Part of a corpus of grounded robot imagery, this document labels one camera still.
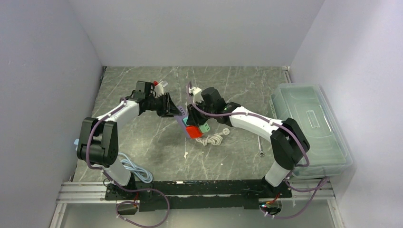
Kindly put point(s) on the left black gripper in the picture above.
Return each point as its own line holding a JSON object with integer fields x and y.
{"x": 168, "y": 109}

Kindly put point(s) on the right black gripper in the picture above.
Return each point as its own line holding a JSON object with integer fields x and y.
{"x": 194, "y": 118}

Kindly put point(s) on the red plug adapter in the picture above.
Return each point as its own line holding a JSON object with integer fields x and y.
{"x": 193, "y": 132}

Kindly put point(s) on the light green plug adapter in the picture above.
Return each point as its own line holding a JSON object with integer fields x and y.
{"x": 204, "y": 128}

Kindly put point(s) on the teal plug adapter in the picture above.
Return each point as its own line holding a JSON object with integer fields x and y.
{"x": 184, "y": 120}

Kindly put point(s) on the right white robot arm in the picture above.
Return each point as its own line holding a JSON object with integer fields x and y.
{"x": 288, "y": 142}

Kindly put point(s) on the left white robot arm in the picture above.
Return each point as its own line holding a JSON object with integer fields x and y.
{"x": 98, "y": 142}

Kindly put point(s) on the silver wrench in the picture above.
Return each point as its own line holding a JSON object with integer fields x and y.
{"x": 261, "y": 152}

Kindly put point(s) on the clear plastic storage bin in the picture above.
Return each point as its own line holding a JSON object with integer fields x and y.
{"x": 328, "y": 154}

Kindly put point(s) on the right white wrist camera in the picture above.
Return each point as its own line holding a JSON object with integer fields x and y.
{"x": 196, "y": 94}

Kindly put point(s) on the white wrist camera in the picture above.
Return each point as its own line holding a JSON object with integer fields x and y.
{"x": 159, "y": 88}
{"x": 196, "y": 94}

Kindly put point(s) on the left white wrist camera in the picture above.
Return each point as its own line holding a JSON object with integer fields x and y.
{"x": 159, "y": 88}

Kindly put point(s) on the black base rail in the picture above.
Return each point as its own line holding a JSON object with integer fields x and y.
{"x": 199, "y": 194}

